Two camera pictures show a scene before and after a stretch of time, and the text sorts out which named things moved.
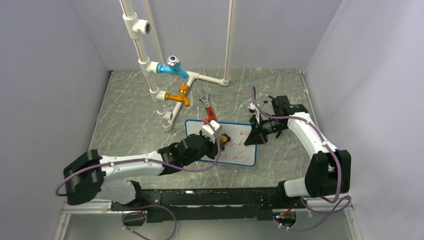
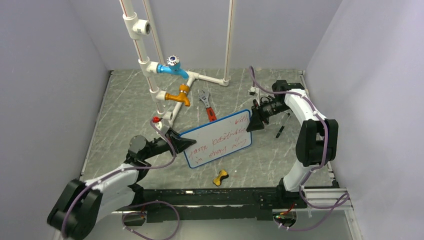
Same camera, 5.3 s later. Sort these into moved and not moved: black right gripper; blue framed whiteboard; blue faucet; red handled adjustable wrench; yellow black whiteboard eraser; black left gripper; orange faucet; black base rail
Moved: black right gripper; black left gripper; yellow black whiteboard eraser; blue framed whiteboard
Not moved: orange faucet; red handled adjustable wrench; blue faucet; black base rail
